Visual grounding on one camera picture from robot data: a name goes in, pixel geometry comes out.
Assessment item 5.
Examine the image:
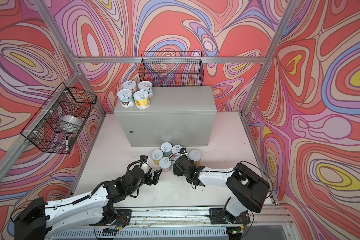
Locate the pink label can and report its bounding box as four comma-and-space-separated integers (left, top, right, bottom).
159, 157, 172, 172
122, 81, 137, 93

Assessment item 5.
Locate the yellow label can front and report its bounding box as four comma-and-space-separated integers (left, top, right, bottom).
134, 91, 151, 109

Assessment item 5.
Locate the brown label can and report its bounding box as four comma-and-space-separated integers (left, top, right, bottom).
138, 81, 153, 98
117, 89, 135, 108

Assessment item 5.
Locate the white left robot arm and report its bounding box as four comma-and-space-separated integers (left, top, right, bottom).
13, 165, 162, 240

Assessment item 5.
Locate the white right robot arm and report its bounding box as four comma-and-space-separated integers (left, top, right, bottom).
173, 155, 271, 224

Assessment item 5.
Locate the yellow green label can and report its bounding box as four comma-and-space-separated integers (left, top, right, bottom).
188, 150, 202, 167

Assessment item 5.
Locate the orange label can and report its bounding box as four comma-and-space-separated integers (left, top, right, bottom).
172, 145, 183, 156

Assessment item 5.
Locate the blue label can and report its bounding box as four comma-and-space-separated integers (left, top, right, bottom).
161, 142, 173, 157

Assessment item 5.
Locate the grey metal cabinet box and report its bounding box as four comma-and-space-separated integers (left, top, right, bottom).
114, 87, 217, 147

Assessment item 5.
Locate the black marker pen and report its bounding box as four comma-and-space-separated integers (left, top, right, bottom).
65, 135, 70, 153

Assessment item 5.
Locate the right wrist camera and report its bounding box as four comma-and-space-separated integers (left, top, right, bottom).
180, 148, 187, 155

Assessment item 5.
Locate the black wire basket left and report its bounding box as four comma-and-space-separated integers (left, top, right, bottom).
21, 83, 97, 155

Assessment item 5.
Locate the black wire basket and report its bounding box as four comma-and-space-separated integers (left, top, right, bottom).
21, 83, 97, 155
139, 51, 204, 87

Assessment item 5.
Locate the black wire basket back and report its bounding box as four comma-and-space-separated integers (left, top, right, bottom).
139, 51, 204, 87

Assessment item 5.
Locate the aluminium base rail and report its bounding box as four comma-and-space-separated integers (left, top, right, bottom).
51, 205, 300, 240

